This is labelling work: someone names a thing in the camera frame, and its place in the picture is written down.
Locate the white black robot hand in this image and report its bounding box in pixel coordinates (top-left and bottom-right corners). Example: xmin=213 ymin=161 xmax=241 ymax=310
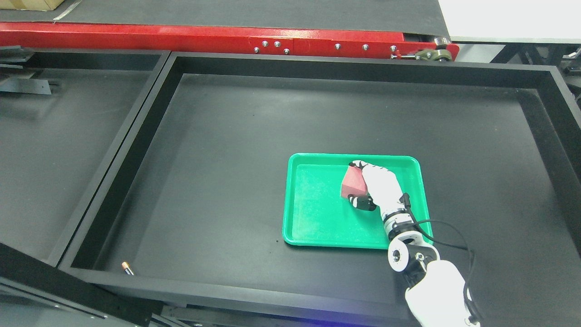
xmin=347 ymin=160 xmax=411 ymax=222

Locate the pink foam block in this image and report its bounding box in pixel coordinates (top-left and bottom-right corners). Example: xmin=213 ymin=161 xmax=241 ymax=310
xmin=340 ymin=165 xmax=368 ymax=199

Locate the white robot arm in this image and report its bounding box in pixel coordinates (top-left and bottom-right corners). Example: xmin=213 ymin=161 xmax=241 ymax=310
xmin=382 ymin=209 xmax=482 ymax=327

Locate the green plastic tray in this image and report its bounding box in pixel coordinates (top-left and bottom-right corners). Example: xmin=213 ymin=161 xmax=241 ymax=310
xmin=282 ymin=153 xmax=429 ymax=250

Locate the black metal shelf right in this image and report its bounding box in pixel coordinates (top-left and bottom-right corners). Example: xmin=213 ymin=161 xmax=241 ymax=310
xmin=59 ymin=53 xmax=580 ymax=327

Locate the black metal shelf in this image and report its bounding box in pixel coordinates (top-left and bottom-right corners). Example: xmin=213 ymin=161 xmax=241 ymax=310
xmin=1 ymin=49 xmax=170 ymax=327
xmin=59 ymin=53 xmax=580 ymax=327

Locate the black metal shelf left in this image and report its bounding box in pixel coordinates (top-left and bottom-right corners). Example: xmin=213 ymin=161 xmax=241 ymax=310
xmin=1 ymin=49 xmax=170 ymax=327

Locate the small battery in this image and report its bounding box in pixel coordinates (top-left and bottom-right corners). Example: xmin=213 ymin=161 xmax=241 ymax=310
xmin=121 ymin=261 xmax=135 ymax=276

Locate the red conveyor frame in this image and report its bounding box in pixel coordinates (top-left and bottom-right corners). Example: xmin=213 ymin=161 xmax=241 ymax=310
xmin=0 ymin=21 xmax=438 ymax=59

